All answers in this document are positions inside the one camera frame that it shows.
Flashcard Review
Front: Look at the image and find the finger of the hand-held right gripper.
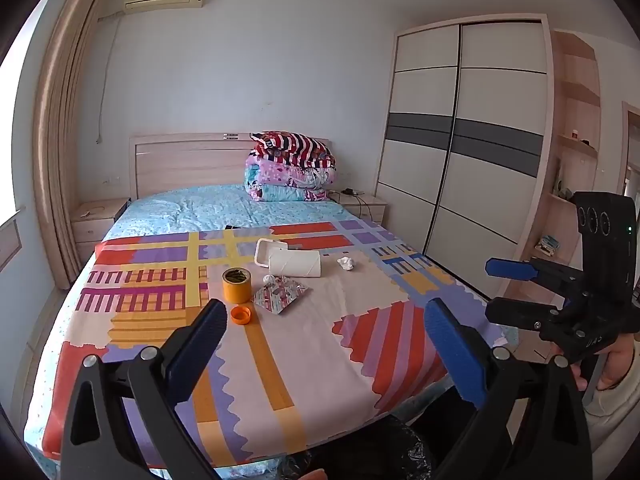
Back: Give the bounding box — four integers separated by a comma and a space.
485, 297, 559, 332
484, 257, 584, 294

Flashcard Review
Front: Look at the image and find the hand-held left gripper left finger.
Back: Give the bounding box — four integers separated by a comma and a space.
59, 298, 229, 480

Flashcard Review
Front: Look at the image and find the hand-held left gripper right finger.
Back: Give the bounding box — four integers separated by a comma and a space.
424, 298, 593, 480

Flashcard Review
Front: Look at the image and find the yellow tape roll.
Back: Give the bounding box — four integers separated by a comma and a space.
222, 267, 253, 305

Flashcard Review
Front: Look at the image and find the silver snack wrapper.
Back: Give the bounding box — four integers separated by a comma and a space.
252, 275, 311, 315

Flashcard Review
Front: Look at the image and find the white box lid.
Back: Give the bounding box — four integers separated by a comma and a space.
254, 238, 290, 268

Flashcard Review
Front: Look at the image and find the black trash bag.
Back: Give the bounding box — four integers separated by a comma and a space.
277, 412, 433, 480

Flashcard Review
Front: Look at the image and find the person's right hand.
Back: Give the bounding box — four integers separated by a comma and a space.
551, 334, 637, 391

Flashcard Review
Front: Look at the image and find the bed with blue dotted sheet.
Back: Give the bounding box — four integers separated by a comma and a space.
22, 183, 521, 476

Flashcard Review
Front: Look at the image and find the wooden nightstand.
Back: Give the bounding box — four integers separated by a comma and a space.
69, 197, 132, 271
330, 191, 390, 221

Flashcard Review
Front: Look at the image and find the wooden corner shelf unit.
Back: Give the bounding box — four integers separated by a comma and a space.
500, 30, 601, 301

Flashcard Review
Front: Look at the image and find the sliding door wardrobe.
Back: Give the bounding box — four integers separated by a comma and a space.
375, 15, 556, 301

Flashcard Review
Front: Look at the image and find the blue folded quilt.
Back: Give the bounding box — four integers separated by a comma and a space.
244, 180, 331, 203

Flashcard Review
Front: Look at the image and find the wooden headboard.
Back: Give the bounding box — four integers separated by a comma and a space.
129, 132, 333, 201

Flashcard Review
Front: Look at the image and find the pink folded quilt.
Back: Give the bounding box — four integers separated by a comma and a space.
245, 155, 337, 191

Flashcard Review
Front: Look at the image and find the beige curtain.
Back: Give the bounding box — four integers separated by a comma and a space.
32, 0, 121, 291

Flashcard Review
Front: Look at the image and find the window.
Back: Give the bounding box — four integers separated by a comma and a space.
0, 0, 76, 233

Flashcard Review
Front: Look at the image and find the wooden door frame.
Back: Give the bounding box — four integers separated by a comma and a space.
617, 101, 640, 196

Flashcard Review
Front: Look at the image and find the black charger with cable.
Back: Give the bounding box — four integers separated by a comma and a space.
327, 187, 373, 218

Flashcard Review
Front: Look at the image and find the wall power cable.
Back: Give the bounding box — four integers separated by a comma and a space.
95, 10, 126, 145

